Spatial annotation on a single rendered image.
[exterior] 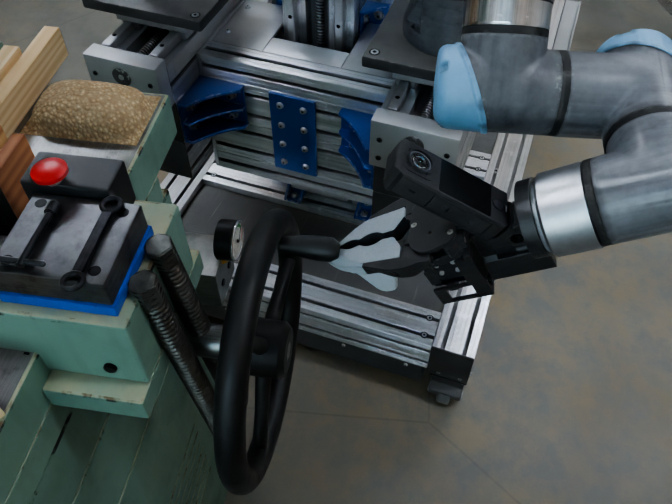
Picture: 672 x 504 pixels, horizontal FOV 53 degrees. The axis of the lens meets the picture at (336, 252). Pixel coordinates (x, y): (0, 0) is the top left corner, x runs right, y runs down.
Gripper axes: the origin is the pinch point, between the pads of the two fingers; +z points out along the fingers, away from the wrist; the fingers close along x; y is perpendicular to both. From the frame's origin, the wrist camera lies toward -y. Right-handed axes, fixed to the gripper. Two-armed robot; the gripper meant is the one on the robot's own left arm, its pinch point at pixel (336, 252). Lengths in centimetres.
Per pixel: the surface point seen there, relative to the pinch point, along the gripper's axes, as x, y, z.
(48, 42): 23.8, -23.8, 31.6
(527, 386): 38, 97, 12
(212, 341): -8.3, -0.3, 13.1
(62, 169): -5.3, -22.7, 12.2
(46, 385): -17.5, -10.4, 21.1
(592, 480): 18, 104, 1
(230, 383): -17.1, -5.4, 3.9
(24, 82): 16.6, -23.3, 31.9
